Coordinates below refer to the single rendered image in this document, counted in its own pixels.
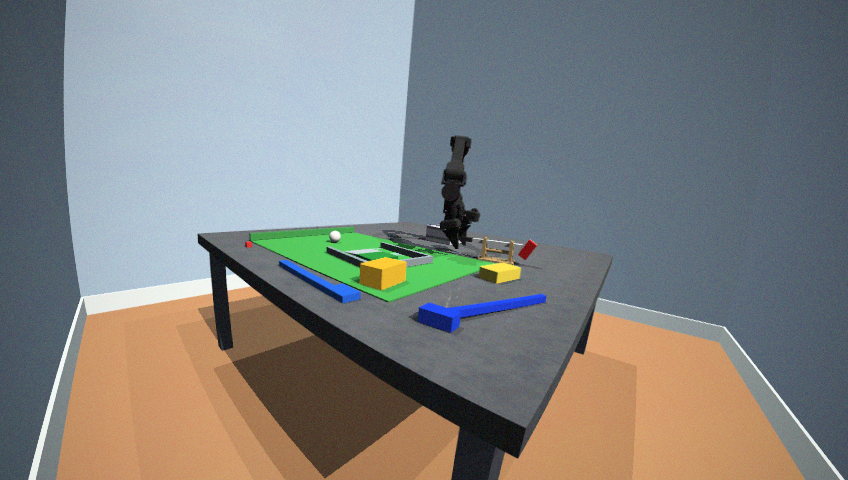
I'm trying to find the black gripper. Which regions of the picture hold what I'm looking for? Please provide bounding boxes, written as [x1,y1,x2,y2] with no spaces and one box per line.
[440,201,472,249]

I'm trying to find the green putting mat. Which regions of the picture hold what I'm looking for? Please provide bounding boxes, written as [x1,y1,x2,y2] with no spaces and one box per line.
[251,232,494,302]

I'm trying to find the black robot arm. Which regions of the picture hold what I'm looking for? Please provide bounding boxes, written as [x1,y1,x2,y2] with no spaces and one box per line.
[441,135,480,222]

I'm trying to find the red putter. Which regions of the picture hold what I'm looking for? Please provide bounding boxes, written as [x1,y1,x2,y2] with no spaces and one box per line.
[458,236,537,259]

